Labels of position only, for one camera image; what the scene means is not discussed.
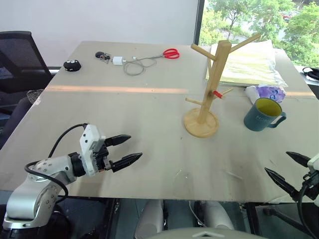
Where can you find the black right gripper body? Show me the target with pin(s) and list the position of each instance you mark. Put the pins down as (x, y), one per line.
(312, 186)

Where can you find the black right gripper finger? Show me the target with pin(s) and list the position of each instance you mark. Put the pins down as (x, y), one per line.
(281, 181)
(302, 159)

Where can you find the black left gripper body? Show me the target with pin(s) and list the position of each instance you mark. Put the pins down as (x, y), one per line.
(102, 152)

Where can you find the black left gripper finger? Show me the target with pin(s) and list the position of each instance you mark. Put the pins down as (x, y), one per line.
(119, 139)
(125, 161)

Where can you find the wooden mug tree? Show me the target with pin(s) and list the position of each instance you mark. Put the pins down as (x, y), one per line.
(211, 84)

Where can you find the black table leg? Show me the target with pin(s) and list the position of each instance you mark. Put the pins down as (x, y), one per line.
(249, 216)
(112, 219)

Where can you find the blue mug with yellow inside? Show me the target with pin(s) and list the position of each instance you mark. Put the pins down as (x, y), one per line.
(256, 120)

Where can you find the purple and white plastic pack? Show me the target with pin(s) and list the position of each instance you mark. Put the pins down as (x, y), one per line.
(270, 92)

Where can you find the white charger plug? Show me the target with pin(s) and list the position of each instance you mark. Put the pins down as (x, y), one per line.
(117, 60)

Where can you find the black object on white surface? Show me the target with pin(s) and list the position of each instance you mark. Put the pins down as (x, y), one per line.
(311, 72)

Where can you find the black round pouch white dots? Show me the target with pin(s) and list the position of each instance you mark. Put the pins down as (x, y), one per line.
(71, 65)

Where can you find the grey robot torso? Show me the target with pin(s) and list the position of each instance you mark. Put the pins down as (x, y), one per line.
(207, 234)

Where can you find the dark chair with speckled cloth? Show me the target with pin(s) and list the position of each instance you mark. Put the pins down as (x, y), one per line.
(17, 112)

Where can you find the stack of pale yellow sheets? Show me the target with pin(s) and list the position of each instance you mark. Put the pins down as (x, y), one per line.
(249, 64)

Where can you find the black mesh office chair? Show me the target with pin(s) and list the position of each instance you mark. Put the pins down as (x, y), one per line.
(20, 54)

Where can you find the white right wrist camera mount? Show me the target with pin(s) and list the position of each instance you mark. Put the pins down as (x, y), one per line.
(314, 163)

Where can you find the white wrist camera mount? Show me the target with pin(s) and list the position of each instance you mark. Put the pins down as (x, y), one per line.
(314, 163)
(87, 142)

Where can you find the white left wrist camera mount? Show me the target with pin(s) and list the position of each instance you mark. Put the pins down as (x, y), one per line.
(87, 142)

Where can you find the black window frame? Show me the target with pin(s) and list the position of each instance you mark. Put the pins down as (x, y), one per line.
(199, 22)

